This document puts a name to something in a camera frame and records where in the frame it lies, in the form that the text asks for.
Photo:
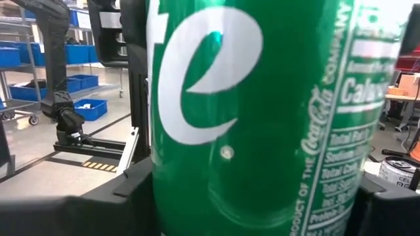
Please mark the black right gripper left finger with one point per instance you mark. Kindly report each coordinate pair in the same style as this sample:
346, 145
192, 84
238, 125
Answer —
65, 216

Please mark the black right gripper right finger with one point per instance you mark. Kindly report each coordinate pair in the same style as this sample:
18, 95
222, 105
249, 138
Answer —
387, 213

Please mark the tall silver Celsius can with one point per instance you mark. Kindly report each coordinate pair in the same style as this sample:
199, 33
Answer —
398, 173

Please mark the green Sprite can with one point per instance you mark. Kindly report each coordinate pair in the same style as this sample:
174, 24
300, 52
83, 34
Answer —
262, 131

